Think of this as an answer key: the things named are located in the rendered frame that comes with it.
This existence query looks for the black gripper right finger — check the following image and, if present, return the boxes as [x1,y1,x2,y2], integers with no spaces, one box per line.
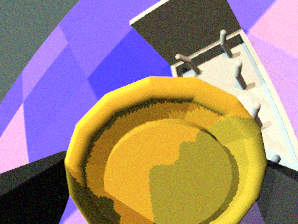
[257,160,298,224]

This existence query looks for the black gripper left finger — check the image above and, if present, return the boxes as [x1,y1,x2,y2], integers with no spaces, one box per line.
[0,151,69,224]

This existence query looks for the yellow plate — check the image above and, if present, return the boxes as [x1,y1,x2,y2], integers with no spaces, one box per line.
[65,76,267,224]

